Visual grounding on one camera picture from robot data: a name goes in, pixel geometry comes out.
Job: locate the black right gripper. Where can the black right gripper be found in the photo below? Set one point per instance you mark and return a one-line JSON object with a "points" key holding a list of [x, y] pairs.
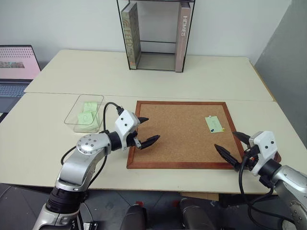
{"points": [[250, 158]]}

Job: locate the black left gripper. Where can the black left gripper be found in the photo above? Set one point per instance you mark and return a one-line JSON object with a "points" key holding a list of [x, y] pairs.
{"points": [[132, 140]]}

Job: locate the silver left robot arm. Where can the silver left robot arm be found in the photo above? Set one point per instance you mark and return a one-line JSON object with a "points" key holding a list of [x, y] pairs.
{"points": [[79, 165]]}

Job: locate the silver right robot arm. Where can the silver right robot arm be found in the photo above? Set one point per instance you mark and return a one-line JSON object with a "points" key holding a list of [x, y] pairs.
{"points": [[290, 182]]}

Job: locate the green paper note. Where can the green paper note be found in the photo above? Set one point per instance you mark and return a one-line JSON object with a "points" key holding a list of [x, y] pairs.
{"points": [[214, 124]]}

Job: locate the wood framed cork board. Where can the wood framed cork board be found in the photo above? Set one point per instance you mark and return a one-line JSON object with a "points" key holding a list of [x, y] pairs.
{"points": [[177, 134]]}

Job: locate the green sticky note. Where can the green sticky note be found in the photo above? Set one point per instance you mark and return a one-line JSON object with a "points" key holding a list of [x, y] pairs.
{"points": [[85, 118], [94, 124], [90, 106]]}

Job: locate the clear plastic tray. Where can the clear plastic tray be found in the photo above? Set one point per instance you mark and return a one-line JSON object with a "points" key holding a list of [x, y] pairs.
{"points": [[74, 119]]}

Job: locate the dark rounded shape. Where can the dark rounded shape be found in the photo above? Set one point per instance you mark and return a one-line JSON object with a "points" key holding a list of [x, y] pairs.
{"points": [[196, 215], [135, 218]]}

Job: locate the olive FEED book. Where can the olive FEED book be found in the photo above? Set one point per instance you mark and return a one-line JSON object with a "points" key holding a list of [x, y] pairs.
{"points": [[130, 36]]}

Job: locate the pink HOMES book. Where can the pink HOMES book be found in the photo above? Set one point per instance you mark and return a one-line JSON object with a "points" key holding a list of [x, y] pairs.
{"points": [[182, 38]]}

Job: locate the open laptop pink screen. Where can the open laptop pink screen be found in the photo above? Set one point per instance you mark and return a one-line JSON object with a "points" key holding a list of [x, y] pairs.
{"points": [[14, 72]]}

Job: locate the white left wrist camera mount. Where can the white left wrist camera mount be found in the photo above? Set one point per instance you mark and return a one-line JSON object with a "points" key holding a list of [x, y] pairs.
{"points": [[124, 124]]}

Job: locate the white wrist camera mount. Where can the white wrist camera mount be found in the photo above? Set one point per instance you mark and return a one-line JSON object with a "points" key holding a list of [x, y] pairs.
{"points": [[265, 146], [124, 124]]}

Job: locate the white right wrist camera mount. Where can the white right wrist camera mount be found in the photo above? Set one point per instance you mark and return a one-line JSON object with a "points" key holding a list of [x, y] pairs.
{"points": [[265, 146]]}

